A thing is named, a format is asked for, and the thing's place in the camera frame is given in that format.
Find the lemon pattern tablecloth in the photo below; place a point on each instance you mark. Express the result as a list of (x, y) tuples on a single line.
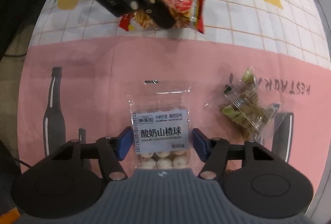
[(283, 40)]

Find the orange mimi fries bag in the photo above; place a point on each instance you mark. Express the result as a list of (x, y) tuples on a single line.
[(186, 14)]

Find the clear bag green biscuits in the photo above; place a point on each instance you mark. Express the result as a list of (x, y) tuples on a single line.
[(244, 108)]

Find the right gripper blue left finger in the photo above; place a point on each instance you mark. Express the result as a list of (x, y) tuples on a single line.
[(123, 143)]

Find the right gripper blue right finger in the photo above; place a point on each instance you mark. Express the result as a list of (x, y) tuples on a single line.
[(201, 144)]

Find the white clear snack packet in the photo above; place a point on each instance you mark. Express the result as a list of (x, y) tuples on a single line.
[(160, 120)]

